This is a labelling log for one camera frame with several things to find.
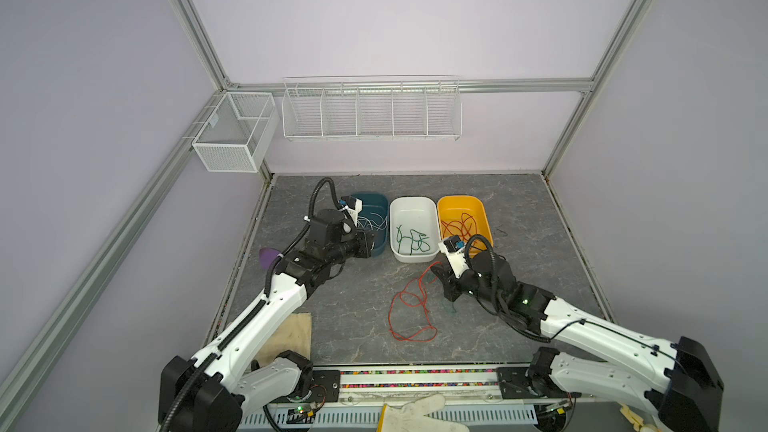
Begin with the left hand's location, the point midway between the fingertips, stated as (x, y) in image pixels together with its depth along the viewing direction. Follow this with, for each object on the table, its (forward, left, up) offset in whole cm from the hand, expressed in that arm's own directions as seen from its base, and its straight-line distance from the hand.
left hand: (377, 237), depth 76 cm
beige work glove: (-17, +25, -22) cm, 37 cm away
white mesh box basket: (+42, +46, +3) cm, 63 cm away
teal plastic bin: (+23, +2, -22) cm, 31 cm away
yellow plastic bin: (+17, -30, -17) cm, 38 cm away
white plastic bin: (+16, -12, -20) cm, 28 cm away
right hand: (-8, -14, -5) cm, 17 cm away
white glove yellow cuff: (-37, -6, -21) cm, 43 cm away
